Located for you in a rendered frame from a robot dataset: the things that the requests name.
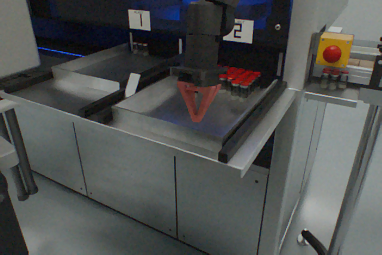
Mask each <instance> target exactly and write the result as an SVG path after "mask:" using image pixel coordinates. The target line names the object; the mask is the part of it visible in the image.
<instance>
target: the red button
mask: <svg viewBox="0 0 382 255"><path fill-rule="evenodd" d="M340 57H341V50H340V48H339V47H337V46H335V45H330V46H328V47H326V49H325V50H324V51H323V58H324V60H325V61H326V62H328V63H334V62H336V61H338V60H339V58H340Z"/></svg>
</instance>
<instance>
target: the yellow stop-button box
mask: <svg viewBox="0 0 382 255"><path fill-rule="evenodd" d="M353 38H354V34H351V33H344V32H333V31H325V32H324V33H323V34H322V35H321V37H320V40H319V46H318V53H317V57H316V64H320V65H325V66H333V67H341V68H345V67H346V66H347V63H348V61H349V56H350V52H351V49H352V44H353ZM330 45H335V46H337V47H339V48H340V50H341V57H340V58H339V60H338V61H336V62H334V63H328V62H326V61H325V60H324V58H323V51H324V50H325V49H326V47H328V46H330Z"/></svg>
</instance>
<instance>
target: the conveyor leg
mask: <svg viewBox="0 0 382 255"><path fill-rule="evenodd" d="M363 102H364V103H369V104H370V105H369V109H368V113H367V116H366V120H365V124H364V127H363V131H362V135H361V139H360V141H359V145H358V149H357V152H356V155H355V158H354V161H353V165H352V169H351V172H350V176H349V179H348V182H347V186H346V190H345V193H344V197H343V201H342V204H341V208H340V212H339V214H338V218H337V222H336V225H335V229H334V233H333V235H332V237H331V241H330V244H329V248H328V252H327V254H326V255H342V254H343V252H344V248H345V246H346V242H347V239H348V236H349V233H350V230H351V227H352V223H353V220H354V218H355V214H356V210H357V208H358V205H359V200H360V198H361V195H362V191H363V187H364V185H365V182H366V178H367V175H368V172H369V171H370V168H371V164H372V161H373V159H374V154H375V151H376V148H377V145H378V141H379V139H380V136H381V132H382V104H380V103H374V102H368V101H363Z"/></svg>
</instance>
